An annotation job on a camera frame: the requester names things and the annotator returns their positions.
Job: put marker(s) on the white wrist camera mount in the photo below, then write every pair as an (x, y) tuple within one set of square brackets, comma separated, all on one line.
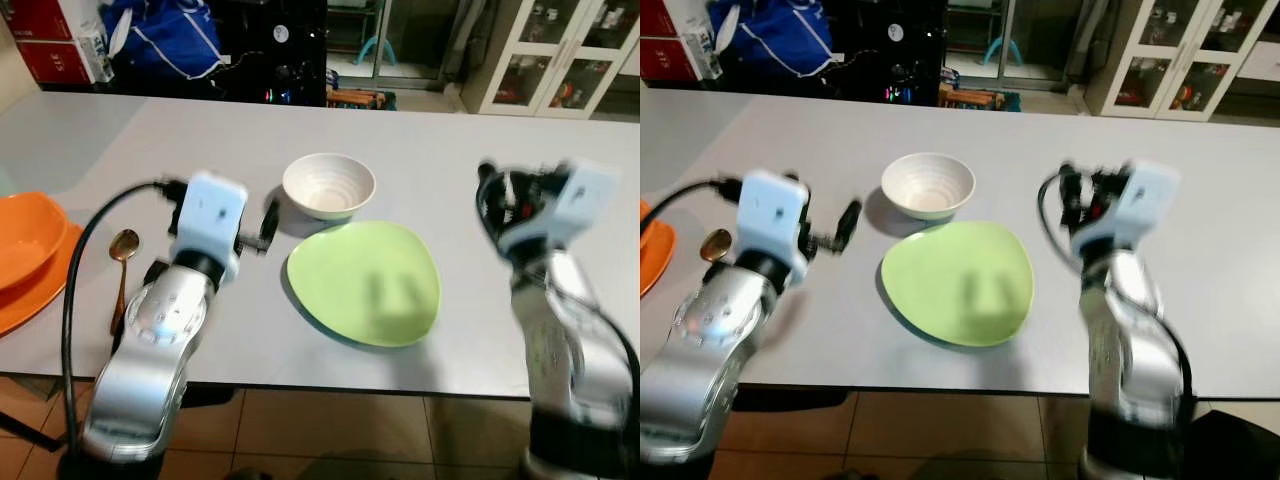
[(575, 200), (1140, 200), (775, 215), (210, 220)]

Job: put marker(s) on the bronze spoon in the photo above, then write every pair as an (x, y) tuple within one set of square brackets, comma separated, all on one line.
[(715, 245), (124, 245)]

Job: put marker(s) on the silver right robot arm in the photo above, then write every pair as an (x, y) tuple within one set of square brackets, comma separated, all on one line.
[(565, 350), (1135, 350)]

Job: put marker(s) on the red box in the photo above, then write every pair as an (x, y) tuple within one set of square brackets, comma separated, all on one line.
[(665, 40), (40, 40)]

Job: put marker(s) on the orange plate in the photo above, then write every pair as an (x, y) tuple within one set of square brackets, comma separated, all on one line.
[(655, 260), (40, 300)]

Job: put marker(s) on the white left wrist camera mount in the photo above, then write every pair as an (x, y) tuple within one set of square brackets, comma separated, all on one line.
[(210, 220), (775, 215)]

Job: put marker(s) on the orange crate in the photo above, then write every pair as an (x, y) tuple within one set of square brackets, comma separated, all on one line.
[(360, 98), (975, 99)]

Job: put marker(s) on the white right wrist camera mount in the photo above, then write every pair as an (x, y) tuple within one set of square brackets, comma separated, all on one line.
[(1140, 200), (575, 200)]

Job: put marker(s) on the blue jacket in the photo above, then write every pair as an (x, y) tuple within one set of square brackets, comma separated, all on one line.
[(775, 40), (160, 40)]

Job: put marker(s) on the black appliance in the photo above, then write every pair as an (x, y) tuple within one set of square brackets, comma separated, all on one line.
[(275, 50), (890, 50)]

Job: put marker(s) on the white ribbed bowl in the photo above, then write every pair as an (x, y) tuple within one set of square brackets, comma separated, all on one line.
[(330, 185), (928, 185)]

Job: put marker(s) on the white glass door cabinet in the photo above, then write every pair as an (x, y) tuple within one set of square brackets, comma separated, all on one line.
[(545, 60), (1170, 60)]

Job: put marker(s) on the teal plastic stool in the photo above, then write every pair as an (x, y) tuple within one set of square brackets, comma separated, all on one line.
[(1003, 50), (377, 50)]

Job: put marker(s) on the orange bowl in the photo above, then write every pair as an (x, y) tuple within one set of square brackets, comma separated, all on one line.
[(25, 235)]

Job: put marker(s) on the green plate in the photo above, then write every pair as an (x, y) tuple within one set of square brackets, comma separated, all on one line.
[(365, 285), (958, 285)]

